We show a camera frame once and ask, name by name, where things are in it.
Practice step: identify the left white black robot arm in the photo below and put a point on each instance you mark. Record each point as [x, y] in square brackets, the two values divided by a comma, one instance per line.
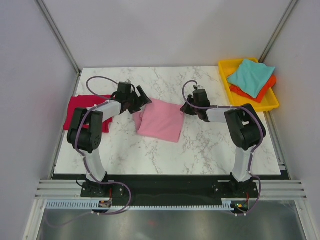
[86, 127]

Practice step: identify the right aluminium corner post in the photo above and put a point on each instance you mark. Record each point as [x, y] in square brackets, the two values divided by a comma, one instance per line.
[278, 30]

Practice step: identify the orange folded t shirt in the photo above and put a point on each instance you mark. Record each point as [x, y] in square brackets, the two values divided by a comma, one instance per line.
[270, 83]

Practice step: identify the teal folded t shirt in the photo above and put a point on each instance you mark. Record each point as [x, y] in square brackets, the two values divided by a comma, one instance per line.
[251, 77]

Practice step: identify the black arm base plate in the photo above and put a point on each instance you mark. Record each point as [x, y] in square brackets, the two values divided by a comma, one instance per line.
[169, 189]

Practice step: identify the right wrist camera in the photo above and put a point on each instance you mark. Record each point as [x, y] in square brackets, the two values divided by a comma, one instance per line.
[198, 87]

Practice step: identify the left aluminium corner post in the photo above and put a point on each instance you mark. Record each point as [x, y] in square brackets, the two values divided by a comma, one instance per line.
[57, 34]

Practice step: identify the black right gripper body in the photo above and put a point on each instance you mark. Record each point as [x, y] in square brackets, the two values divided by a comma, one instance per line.
[191, 110]

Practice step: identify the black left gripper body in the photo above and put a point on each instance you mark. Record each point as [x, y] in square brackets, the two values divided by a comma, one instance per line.
[135, 102]

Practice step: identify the pink t shirt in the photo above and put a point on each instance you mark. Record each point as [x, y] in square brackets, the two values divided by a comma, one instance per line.
[160, 120]

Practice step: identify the aluminium frame rail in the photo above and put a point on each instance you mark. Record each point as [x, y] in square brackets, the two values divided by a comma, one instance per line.
[270, 190]

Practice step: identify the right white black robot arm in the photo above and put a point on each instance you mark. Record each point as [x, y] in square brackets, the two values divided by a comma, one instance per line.
[244, 125]

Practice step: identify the white slotted cable duct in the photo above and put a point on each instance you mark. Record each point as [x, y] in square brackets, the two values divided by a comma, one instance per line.
[76, 204]

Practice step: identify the yellow plastic tray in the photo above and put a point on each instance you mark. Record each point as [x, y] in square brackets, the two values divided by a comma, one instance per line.
[227, 68]

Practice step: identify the folded magenta t shirt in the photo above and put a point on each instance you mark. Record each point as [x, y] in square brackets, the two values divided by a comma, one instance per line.
[85, 101]

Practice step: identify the aluminium corner post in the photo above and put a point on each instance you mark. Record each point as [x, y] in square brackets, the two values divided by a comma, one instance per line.
[278, 30]
[57, 34]

